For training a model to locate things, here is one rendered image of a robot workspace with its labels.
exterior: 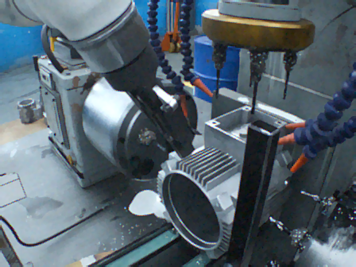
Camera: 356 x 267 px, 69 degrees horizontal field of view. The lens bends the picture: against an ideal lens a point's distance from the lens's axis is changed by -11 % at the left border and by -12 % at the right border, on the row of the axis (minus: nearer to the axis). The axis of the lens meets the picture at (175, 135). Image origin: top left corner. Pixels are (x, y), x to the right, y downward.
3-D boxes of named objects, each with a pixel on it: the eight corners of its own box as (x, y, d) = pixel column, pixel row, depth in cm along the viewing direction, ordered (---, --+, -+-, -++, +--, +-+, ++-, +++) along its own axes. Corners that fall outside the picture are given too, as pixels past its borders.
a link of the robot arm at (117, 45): (109, -3, 37) (129, 29, 41) (58, 38, 35) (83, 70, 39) (146, -2, 31) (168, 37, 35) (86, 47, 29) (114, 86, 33)
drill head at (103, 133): (133, 119, 104) (129, 50, 91) (207, 166, 79) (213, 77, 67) (69, 142, 90) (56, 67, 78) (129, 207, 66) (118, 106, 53)
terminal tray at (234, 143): (241, 135, 62) (245, 104, 59) (282, 156, 55) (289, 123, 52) (201, 156, 56) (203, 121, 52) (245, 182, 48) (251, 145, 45)
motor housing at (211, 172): (221, 182, 73) (228, 113, 63) (283, 221, 60) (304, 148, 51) (157, 219, 61) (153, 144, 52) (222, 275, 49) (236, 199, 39)
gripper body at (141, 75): (160, 39, 35) (187, 90, 42) (125, 32, 41) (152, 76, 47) (117, 79, 33) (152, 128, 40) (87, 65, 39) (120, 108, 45)
